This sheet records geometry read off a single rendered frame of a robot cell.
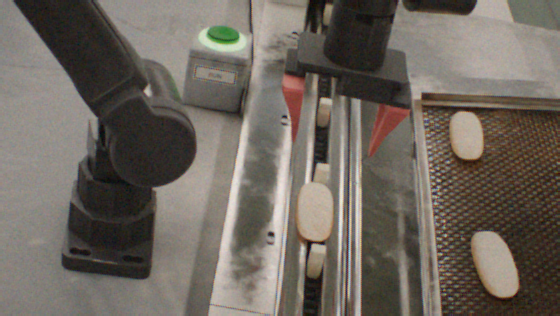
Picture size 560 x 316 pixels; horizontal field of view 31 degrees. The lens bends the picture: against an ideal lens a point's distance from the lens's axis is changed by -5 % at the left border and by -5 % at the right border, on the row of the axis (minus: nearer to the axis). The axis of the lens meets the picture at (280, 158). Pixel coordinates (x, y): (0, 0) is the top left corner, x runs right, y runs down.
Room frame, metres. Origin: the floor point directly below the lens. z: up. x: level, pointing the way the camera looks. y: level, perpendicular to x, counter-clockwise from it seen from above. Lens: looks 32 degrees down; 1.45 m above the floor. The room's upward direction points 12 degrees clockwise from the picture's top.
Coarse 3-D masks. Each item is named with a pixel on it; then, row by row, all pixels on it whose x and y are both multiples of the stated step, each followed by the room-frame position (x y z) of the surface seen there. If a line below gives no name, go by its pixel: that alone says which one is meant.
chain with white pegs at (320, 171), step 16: (320, 80) 1.17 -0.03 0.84; (320, 96) 1.14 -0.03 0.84; (320, 112) 1.06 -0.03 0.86; (320, 128) 1.06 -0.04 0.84; (320, 144) 1.02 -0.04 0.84; (320, 160) 0.99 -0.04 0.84; (320, 176) 0.92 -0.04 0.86; (320, 256) 0.78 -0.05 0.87; (304, 272) 0.79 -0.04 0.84; (304, 288) 0.76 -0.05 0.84; (304, 304) 0.74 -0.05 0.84
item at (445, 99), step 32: (448, 96) 1.08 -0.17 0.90; (480, 96) 1.08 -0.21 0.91; (512, 96) 1.08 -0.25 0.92; (416, 128) 1.01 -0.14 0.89; (448, 128) 1.02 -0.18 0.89; (512, 128) 1.03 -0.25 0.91; (544, 128) 1.04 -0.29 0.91; (416, 160) 0.94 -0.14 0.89; (448, 160) 0.95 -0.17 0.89; (512, 160) 0.96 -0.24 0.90; (448, 192) 0.89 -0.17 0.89; (480, 224) 0.84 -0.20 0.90; (512, 224) 0.84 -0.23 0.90; (544, 224) 0.84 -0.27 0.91; (448, 256) 0.79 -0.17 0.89; (448, 288) 0.74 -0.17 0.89
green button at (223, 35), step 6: (210, 30) 1.11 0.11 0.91; (216, 30) 1.12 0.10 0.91; (222, 30) 1.12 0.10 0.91; (228, 30) 1.12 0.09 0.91; (234, 30) 1.13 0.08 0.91; (210, 36) 1.10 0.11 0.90; (216, 36) 1.10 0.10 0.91; (222, 36) 1.10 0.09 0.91; (228, 36) 1.11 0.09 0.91; (234, 36) 1.11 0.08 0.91; (216, 42) 1.10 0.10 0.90; (222, 42) 1.10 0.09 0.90; (228, 42) 1.10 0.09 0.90; (234, 42) 1.10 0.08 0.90
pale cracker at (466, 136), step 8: (464, 112) 1.04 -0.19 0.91; (456, 120) 1.02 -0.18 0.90; (464, 120) 1.02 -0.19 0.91; (472, 120) 1.02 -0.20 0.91; (456, 128) 1.00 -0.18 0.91; (464, 128) 1.00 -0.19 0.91; (472, 128) 1.00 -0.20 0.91; (480, 128) 1.01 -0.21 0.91; (456, 136) 0.99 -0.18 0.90; (464, 136) 0.99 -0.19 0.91; (472, 136) 0.99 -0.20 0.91; (480, 136) 0.99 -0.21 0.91; (456, 144) 0.97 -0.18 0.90; (464, 144) 0.97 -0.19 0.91; (472, 144) 0.97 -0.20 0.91; (480, 144) 0.98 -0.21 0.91; (456, 152) 0.96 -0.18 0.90; (464, 152) 0.96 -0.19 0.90; (472, 152) 0.96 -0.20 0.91; (480, 152) 0.96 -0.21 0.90; (472, 160) 0.95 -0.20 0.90
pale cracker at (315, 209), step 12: (300, 192) 0.89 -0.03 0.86; (312, 192) 0.89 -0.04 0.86; (324, 192) 0.90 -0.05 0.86; (300, 204) 0.87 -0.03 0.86; (312, 204) 0.87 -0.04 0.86; (324, 204) 0.88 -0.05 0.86; (300, 216) 0.85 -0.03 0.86; (312, 216) 0.85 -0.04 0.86; (324, 216) 0.85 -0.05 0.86; (300, 228) 0.83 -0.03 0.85; (312, 228) 0.83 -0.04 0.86; (324, 228) 0.84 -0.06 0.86; (312, 240) 0.82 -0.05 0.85
